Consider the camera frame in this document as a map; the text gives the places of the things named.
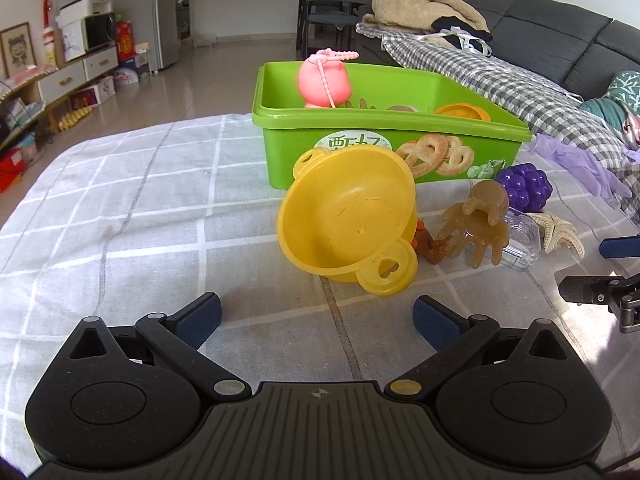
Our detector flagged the beige starfish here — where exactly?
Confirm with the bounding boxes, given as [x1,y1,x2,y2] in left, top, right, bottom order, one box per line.
[527,212,586,259]

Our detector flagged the clear plastic container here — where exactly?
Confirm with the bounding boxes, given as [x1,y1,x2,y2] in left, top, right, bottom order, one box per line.
[501,208,541,271]

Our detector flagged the small orange brown toy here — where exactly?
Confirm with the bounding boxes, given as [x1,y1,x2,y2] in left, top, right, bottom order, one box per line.
[411,220,451,264]

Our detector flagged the amber octopus toy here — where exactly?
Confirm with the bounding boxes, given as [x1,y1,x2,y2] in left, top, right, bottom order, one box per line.
[436,180,510,269]

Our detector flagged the yellow toy pot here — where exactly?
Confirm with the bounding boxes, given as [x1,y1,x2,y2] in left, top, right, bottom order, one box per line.
[277,144,418,297]

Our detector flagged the orange toy lid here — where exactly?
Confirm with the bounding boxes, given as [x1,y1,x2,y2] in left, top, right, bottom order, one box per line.
[434,103,491,122]

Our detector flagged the pink rubber pig toy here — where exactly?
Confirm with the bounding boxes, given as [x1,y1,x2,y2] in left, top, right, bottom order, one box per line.
[296,48,359,108]

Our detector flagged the clear pink ball toy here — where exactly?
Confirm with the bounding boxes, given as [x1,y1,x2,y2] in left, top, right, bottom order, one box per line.
[388,105,419,113]

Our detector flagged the translucent amber hand toy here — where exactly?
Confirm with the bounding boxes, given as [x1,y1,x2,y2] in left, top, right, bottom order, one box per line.
[344,99,375,110]

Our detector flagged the purple cloth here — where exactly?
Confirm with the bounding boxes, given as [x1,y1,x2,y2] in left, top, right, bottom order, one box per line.
[528,134,632,204]

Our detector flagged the purple toy grapes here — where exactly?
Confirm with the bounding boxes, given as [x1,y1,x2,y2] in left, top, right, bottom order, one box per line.
[496,162,553,214]

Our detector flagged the grey checked tablecloth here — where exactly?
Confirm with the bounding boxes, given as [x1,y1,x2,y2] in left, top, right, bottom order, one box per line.
[1,115,639,472]

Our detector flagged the teal patterned pillow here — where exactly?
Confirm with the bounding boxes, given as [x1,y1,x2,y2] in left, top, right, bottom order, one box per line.
[579,70,640,151]

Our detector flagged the checked sofa blanket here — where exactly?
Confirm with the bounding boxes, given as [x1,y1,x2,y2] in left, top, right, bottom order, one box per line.
[357,25,639,223]

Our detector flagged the dark grey sofa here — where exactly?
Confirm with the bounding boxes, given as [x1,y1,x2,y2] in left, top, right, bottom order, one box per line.
[356,0,639,100]

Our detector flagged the green plastic storage box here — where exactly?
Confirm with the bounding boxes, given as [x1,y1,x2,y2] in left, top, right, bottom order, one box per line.
[252,62,532,190]

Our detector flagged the white tv cabinet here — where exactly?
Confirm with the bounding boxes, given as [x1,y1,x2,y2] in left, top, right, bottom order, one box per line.
[1,44,118,152]

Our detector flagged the red gift box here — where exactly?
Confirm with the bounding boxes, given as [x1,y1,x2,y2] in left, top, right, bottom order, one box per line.
[116,20,136,62]

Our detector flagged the microwave oven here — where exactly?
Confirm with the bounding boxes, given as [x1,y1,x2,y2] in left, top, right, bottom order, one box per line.
[61,12,116,62]

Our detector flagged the framed cartoon picture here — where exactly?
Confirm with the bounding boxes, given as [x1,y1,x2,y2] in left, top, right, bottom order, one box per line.
[1,22,35,78]

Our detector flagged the silver refrigerator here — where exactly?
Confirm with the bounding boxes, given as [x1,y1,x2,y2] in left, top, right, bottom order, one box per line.
[113,0,180,73]

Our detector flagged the dark chair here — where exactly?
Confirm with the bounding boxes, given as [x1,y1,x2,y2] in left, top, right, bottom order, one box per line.
[297,0,372,58]

